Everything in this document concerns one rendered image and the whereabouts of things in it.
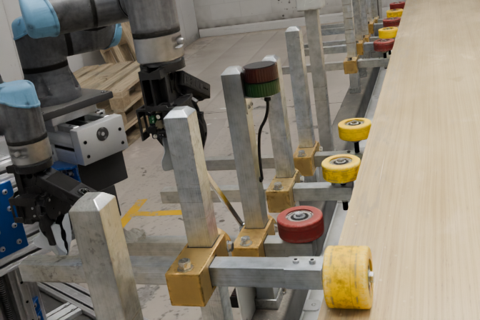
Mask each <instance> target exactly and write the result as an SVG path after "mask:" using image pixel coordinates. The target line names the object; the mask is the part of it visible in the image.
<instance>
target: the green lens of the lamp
mask: <svg viewBox="0 0 480 320"><path fill-rule="evenodd" d="M244 88H245V92H246V96H247V97H252V98H257V97H265V96H271V95H274V94H277V93H279V92H280V91H281V88H280V82H279V77H278V79H277V80H275V81H271V82H269V83H265V84H246V83H245V82H244Z"/></svg>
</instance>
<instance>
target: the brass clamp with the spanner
mask: <svg viewBox="0 0 480 320"><path fill-rule="evenodd" d="M267 215H268V214H267ZM276 232H279V231H278V226H277V223H276V221H275V219H274V218H273V217H272V216H270V215H268V221H267V223H266V225H265V227H264V228H246V227H245V224H244V226H243V228H242V230H241V231H240V233H239V235H238V236H237V238H236V240H235V242H234V250H233V251H232V252H231V254H232V256H237V257H266V254H265V249H264V242H265V240H266V238H267V236H273V235H276V234H275V233H276ZM243 236H250V241H252V244H251V245H250V246H241V245H240V243H241V237H243Z"/></svg>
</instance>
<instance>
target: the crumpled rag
mask: <svg viewBox="0 0 480 320"><path fill-rule="evenodd" d="M123 230H124V236H125V239H126V243H133V242H137V241H139V240H142V239H145V238H146V232H145V231H144V230H143V229H142V230H140V229H138V228H132V229H131V230H129V231H128V230H126V229H125V228H123Z"/></svg>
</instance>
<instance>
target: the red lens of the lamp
mask: <svg viewBox="0 0 480 320"><path fill-rule="evenodd" d="M241 69H242V74H243V79H244V82H246V83H260V82H265V81H271V80H273V79H276V78H278V77H279V73H278V66H277V63H276V62H275V64H274V65H273V66H270V67H267V68H263V69H252V70H249V69H244V67H242V68H241Z"/></svg>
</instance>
